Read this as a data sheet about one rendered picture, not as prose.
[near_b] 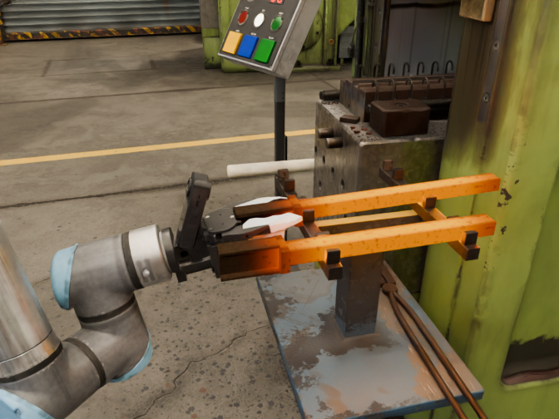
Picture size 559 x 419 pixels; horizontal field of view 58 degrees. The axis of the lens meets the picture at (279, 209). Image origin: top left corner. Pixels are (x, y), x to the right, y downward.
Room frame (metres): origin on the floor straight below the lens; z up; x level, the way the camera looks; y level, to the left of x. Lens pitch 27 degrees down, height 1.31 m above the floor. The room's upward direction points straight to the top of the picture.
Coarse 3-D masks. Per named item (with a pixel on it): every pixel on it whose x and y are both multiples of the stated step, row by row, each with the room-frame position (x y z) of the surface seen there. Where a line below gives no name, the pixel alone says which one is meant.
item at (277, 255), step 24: (480, 216) 0.68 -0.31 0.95; (264, 240) 0.59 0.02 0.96; (312, 240) 0.61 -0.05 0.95; (336, 240) 0.61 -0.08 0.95; (360, 240) 0.61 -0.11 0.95; (384, 240) 0.61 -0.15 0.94; (408, 240) 0.62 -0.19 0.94; (432, 240) 0.63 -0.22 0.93; (240, 264) 0.57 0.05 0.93; (264, 264) 0.58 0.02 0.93; (288, 264) 0.57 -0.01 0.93
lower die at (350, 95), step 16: (352, 80) 1.38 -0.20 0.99; (432, 80) 1.34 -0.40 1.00; (448, 80) 1.34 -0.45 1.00; (352, 96) 1.33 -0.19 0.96; (368, 96) 1.24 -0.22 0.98; (384, 96) 1.25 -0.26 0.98; (400, 96) 1.26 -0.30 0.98; (416, 96) 1.27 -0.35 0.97; (432, 96) 1.28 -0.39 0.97; (448, 96) 1.29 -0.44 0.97; (352, 112) 1.33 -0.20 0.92; (432, 112) 1.28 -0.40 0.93; (448, 112) 1.29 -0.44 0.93
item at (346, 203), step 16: (464, 176) 0.80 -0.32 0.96; (480, 176) 0.80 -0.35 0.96; (496, 176) 0.80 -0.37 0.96; (352, 192) 0.76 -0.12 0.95; (368, 192) 0.75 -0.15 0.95; (384, 192) 0.75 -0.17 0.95; (400, 192) 0.75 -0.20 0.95; (416, 192) 0.75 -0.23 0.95; (432, 192) 0.76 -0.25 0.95; (448, 192) 0.77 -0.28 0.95; (464, 192) 0.77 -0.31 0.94; (480, 192) 0.78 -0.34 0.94; (240, 208) 0.70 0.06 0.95; (256, 208) 0.70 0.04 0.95; (272, 208) 0.70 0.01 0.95; (288, 208) 0.70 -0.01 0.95; (304, 208) 0.71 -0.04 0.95; (320, 208) 0.71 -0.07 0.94; (336, 208) 0.72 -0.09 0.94; (352, 208) 0.73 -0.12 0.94; (368, 208) 0.73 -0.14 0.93
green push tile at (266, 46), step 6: (264, 42) 1.73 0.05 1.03; (270, 42) 1.70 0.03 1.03; (258, 48) 1.74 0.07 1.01; (264, 48) 1.71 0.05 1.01; (270, 48) 1.69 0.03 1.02; (258, 54) 1.72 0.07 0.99; (264, 54) 1.70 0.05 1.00; (270, 54) 1.68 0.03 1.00; (258, 60) 1.71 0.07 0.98; (264, 60) 1.68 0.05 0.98
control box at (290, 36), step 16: (240, 0) 1.97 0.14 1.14; (256, 0) 1.89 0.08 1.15; (272, 0) 1.82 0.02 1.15; (288, 0) 1.76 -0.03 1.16; (304, 0) 1.72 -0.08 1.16; (320, 0) 1.76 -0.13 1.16; (256, 16) 1.84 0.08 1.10; (272, 16) 1.78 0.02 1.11; (288, 16) 1.72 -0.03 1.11; (304, 16) 1.72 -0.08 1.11; (240, 32) 1.87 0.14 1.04; (256, 32) 1.80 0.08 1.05; (272, 32) 1.74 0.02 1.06; (288, 32) 1.68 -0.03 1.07; (304, 32) 1.72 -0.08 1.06; (256, 48) 1.76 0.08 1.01; (288, 48) 1.68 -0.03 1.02; (240, 64) 1.87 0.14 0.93; (256, 64) 1.72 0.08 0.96; (272, 64) 1.65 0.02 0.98; (288, 64) 1.68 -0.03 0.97
